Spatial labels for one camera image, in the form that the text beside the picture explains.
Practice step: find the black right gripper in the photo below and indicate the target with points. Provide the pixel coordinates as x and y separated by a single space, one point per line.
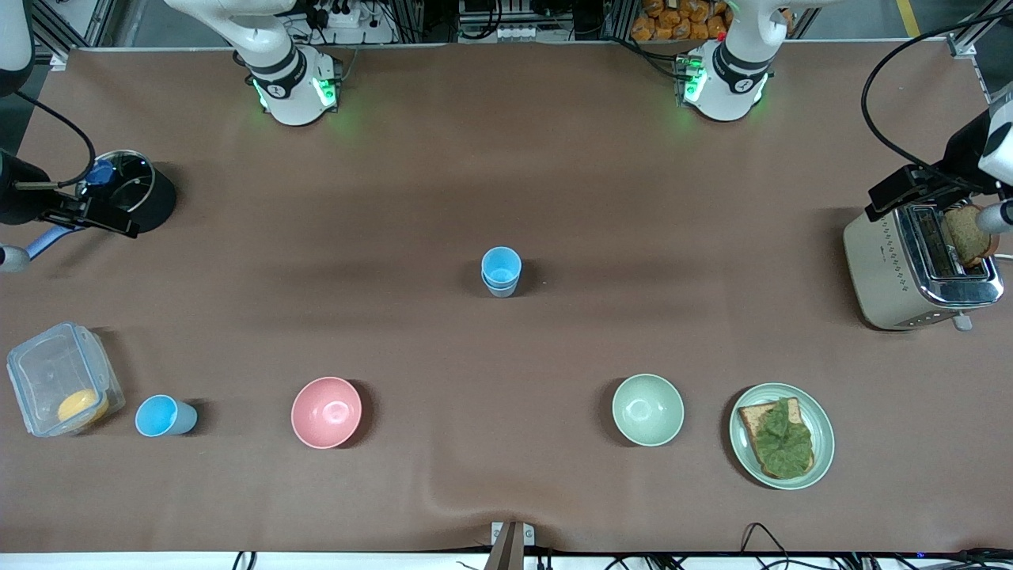
16 192

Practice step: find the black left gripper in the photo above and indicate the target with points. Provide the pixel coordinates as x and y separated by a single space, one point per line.
958 161

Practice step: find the light blue plastic cup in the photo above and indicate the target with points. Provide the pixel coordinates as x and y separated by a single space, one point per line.
502 291
501 265
162 416

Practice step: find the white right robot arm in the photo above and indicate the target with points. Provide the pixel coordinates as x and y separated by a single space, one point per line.
289 79

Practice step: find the black cylindrical utensil holder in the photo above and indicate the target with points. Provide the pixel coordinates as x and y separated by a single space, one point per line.
154 194

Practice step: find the brown toast slice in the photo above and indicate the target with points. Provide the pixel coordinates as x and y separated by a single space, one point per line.
967 237

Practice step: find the beige and chrome toaster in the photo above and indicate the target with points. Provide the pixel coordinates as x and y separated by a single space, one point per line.
878 269

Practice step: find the clear plastic lidded container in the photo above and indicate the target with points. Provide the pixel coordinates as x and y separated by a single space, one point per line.
47 372

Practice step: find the orange round food piece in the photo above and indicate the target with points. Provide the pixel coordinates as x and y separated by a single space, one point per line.
81 406

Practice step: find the pale green plate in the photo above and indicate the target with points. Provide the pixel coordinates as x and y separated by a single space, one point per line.
823 435

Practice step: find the green lettuce leaf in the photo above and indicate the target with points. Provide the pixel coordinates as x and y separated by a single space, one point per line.
783 439

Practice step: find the brown bread slice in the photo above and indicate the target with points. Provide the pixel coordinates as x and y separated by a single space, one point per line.
749 419

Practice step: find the bag of orange snacks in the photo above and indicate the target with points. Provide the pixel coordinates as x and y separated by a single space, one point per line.
681 20

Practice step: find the pink bowl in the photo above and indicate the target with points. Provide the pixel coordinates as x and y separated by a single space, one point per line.
326 412

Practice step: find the white power strip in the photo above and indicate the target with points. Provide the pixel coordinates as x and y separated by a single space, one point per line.
344 14

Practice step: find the pale green bowl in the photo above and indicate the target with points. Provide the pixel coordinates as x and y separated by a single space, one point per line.
647 410

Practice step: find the aluminium frame profile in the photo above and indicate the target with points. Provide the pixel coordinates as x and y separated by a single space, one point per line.
977 24

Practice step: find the grey metal camera mount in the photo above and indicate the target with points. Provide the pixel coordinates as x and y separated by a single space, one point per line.
511 542

